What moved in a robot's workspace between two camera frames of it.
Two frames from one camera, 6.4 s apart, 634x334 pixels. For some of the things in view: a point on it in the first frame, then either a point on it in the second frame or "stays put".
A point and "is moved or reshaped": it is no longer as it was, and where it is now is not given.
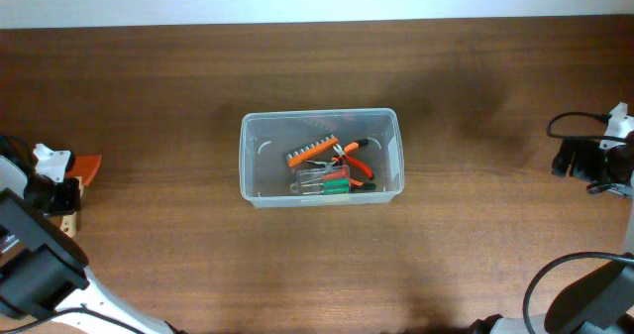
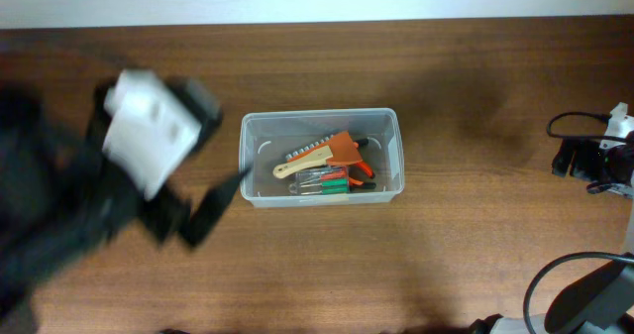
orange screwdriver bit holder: x=302 y=153 stays put
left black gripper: x=65 y=203 to x=210 y=214
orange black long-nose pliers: x=352 y=162 to x=361 y=186
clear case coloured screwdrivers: x=325 y=180 stays put
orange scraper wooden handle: x=83 y=167 is moved or reshaped
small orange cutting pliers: x=346 y=153 to x=354 y=181
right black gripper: x=581 y=167 stays put
